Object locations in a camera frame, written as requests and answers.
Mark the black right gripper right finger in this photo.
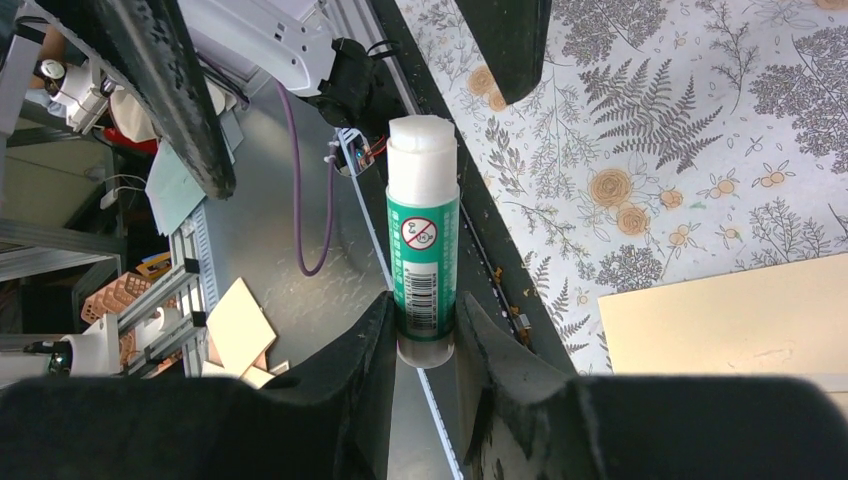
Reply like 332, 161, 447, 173
455, 293, 847, 479

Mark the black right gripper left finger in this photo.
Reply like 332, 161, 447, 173
1, 292, 396, 479

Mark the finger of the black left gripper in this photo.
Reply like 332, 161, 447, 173
39, 0, 236, 199
456, 0, 552, 105

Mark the white green glue stick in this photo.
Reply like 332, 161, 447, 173
386, 115, 460, 369

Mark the cream envelope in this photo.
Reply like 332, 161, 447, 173
599, 254, 847, 401

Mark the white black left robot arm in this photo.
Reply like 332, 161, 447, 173
38, 1, 403, 199

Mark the floral patterned table mat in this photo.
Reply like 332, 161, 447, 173
399, 1, 847, 374

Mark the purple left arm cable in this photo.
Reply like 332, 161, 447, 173
274, 79, 339, 278

